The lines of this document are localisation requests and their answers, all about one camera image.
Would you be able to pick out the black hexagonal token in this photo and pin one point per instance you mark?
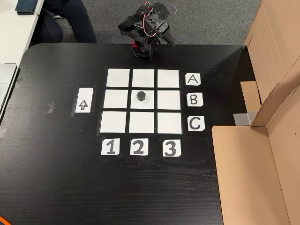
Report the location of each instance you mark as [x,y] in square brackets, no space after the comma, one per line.
[141,95]

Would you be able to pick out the white paper grid square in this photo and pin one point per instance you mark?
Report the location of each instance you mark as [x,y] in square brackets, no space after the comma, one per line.
[149,104]
[115,99]
[118,77]
[141,122]
[169,123]
[168,78]
[143,78]
[169,100]
[113,122]

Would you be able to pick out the black floor tape patch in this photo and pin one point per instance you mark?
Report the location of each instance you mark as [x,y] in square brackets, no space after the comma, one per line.
[164,9]

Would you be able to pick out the red black screw clamp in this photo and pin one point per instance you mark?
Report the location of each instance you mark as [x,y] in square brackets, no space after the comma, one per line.
[135,44]

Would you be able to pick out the paper sheet letter A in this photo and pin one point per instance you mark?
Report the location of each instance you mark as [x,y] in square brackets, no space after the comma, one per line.
[187,83]

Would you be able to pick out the paper sheet letter B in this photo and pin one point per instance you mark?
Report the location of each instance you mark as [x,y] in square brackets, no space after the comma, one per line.
[199,103]

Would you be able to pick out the person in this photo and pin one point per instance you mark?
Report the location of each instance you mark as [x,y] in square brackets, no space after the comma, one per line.
[70,18]

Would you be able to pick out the paper sheet letter C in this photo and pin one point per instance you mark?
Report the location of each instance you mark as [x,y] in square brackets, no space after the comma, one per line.
[202,128]

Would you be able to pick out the brown cardboard panel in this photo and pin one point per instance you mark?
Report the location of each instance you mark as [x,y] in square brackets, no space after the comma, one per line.
[269,47]
[246,175]

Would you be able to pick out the paper sheet number 3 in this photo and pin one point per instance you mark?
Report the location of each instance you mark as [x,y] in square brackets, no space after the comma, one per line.
[178,143]

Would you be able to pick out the white arrow paper sheet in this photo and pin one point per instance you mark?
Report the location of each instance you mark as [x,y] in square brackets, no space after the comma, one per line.
[84,105]

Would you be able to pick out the paper sheet number 2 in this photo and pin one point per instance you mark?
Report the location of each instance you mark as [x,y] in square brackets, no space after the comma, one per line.
[145,141]

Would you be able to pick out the paper sheet number 1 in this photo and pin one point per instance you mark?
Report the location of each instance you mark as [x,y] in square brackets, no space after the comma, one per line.
[104,151]

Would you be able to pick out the crumpled clear tape piece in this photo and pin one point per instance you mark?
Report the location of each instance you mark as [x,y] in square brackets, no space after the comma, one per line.
[50,109]

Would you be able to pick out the dark blue notebook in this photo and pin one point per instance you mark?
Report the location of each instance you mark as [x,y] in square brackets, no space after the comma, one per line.
[25,7]

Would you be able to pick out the white desk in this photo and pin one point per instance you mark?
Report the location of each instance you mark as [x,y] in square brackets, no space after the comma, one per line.
[14,35]

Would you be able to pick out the clear tape strip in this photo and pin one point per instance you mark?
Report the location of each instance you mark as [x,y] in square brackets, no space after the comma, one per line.
[2,132]
[20,82]

